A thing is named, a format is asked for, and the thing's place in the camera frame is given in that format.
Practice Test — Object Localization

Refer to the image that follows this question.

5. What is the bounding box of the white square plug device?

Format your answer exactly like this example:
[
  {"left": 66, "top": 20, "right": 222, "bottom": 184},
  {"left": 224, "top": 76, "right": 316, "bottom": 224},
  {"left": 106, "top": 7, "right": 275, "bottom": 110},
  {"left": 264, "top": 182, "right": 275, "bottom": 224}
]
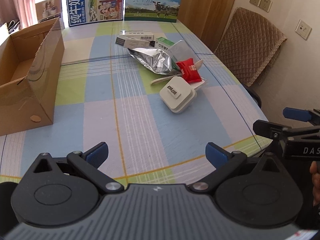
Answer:
[{"left": 159, "top": 76, "right": 197, "bottom": 114}]

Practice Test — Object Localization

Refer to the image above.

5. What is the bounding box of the red candy packet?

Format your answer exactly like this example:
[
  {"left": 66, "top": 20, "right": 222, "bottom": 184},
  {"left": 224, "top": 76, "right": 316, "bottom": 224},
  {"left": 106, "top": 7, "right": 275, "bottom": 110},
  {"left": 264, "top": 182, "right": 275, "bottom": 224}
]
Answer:
[{"left": 176, "top": 58, "right": 203, "bottom": 84}]

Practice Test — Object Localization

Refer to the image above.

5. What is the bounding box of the white ointment box with bird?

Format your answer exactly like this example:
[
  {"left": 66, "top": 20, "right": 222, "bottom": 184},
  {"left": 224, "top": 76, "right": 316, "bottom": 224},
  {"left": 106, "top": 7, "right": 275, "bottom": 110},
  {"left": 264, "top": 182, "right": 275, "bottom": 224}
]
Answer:
[{"left": 115, "top": 35, "right": 151, "bottom": 49}]

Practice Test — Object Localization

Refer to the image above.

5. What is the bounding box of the green white spray box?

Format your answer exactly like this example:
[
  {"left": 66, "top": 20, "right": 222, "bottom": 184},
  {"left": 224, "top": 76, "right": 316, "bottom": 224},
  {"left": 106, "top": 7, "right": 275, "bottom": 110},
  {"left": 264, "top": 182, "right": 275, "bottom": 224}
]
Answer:
[{"left": 154, "top": 37, "right": 175, "bottom": 50}]

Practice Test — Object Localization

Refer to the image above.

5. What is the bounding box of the person's right hand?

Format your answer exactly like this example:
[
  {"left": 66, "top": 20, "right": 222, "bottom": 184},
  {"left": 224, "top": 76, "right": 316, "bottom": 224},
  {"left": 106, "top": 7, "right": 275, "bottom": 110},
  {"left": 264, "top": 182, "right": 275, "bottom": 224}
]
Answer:
[{"left": 310, "top": 161, "right": 320, "bottom": 206}]

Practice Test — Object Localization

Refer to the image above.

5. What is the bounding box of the brown quilted chair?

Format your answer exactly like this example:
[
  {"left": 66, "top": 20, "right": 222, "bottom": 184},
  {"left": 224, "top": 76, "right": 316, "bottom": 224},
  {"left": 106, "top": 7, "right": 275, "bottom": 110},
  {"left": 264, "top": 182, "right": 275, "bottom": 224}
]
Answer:
[{"left": 214, "top": 6, "right": 288, "bottom": 87}]

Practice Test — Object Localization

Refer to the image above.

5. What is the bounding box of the checkered plastic tablecloth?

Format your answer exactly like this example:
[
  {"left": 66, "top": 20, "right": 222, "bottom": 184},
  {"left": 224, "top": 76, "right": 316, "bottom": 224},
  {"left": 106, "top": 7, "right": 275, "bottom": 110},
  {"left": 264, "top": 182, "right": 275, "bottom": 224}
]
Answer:
[{"left": 1, "top": 21, "right": 270, "bottom": 185}]

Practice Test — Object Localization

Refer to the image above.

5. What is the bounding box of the open brown cardboard box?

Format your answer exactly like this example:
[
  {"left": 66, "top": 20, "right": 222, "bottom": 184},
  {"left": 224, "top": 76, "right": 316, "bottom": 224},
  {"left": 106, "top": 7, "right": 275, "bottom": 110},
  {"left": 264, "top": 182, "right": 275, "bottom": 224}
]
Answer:
[{"left": 0, "top": 18, "right": 65, "bottom": 135}]

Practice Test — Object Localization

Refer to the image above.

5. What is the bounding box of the silver foil bag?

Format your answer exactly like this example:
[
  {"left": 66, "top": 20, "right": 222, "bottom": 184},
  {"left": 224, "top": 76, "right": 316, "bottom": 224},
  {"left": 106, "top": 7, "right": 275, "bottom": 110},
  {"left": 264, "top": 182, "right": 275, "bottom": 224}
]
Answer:
[{"left": 128, "top": 48, "right": 181, "bottom": 75}]

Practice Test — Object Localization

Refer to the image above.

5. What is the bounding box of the white barcode medicine box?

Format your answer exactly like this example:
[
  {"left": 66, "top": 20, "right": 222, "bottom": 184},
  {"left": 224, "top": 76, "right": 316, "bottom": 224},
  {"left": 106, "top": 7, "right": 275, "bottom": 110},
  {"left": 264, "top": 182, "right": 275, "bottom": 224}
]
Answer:
[{"left": 119, "top": 30, "right": 154, "bottom": 41}]

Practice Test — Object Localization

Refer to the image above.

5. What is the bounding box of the brown curtain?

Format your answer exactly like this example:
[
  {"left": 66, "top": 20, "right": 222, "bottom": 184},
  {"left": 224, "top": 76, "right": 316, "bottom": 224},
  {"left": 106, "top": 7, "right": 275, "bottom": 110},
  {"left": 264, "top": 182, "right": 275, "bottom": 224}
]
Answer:
[{"left": 178, "top": 0, "right": 234, "bottom": 51}]

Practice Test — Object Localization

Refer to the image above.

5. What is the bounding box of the small brown product box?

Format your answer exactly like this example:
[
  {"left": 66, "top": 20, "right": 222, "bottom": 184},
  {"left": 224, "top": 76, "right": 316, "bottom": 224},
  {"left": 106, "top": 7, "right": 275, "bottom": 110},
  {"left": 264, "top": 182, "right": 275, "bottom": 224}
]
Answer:
[{"left": 35, "top": 0, "right": 62, "bottom": 23}]

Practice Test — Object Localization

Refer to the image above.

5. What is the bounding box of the blue milk carton box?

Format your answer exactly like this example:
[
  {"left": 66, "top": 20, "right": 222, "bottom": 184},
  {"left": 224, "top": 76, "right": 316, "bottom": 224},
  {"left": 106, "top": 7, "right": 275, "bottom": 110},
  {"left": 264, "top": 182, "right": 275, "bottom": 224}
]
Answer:
[{"left": 66, "top": 0, "right": 124, "bottom": 27}]

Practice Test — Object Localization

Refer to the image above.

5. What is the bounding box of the green milk carton box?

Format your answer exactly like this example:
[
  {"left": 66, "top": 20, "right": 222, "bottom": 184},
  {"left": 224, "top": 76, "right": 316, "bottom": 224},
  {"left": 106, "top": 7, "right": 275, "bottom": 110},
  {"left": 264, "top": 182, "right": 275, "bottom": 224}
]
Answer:
[{"left": 124, "top": 0, "right": 181, "bottom": 23}]

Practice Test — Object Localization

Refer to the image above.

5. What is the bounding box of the pink curtain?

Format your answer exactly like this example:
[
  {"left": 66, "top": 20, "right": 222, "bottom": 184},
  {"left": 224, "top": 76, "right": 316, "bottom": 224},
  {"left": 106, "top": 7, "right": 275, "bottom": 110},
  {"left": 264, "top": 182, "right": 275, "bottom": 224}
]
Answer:
[{"left": 0, "top": 0, "right": 37, "bottom": 29}]

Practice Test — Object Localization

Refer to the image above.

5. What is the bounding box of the single wall socket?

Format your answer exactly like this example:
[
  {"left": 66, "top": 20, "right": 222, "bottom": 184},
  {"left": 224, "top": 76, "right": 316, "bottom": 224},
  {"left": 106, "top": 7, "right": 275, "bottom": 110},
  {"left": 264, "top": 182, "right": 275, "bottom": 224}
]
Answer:
[{"left": 295, "top": 20, "right": 312, "bottom": 40}]

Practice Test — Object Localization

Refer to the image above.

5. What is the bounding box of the double wall socket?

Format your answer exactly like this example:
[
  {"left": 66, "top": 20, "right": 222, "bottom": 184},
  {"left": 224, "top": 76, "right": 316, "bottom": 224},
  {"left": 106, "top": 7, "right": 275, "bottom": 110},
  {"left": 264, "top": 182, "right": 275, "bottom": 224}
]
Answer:
[{"left": 249, "top": 0, "right": 272, "bottom": 12}]

